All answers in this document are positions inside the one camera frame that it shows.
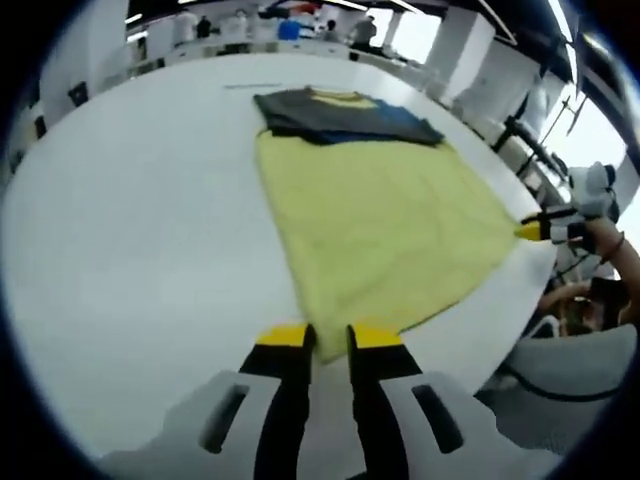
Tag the ceiling light strip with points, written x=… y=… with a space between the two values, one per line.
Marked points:
x=562 y=30

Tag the grey chair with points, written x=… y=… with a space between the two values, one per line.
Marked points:
x=565 y=360

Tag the white counter cabinets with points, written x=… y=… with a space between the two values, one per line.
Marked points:
x=225 y=52

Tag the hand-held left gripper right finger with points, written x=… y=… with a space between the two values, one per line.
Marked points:
x=380 y=400

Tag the white pillar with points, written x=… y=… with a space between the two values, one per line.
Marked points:
x=460 y=50
x=85 y=55

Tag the yellow grey blue garment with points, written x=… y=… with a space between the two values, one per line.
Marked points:
x=375 y=225

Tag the person in black t-shirt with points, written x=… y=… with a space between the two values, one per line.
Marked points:
x=607 y=300

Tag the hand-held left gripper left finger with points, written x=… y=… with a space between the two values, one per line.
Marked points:
x=285 y=400

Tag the blue storage box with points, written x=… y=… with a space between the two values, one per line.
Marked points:
x=289 y=29

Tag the person's right hand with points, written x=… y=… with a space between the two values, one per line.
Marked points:
x=597 y=234

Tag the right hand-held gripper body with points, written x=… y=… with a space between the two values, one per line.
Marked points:
x=592 y=192

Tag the black tripod stand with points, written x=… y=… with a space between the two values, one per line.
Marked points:
x=520 y=131

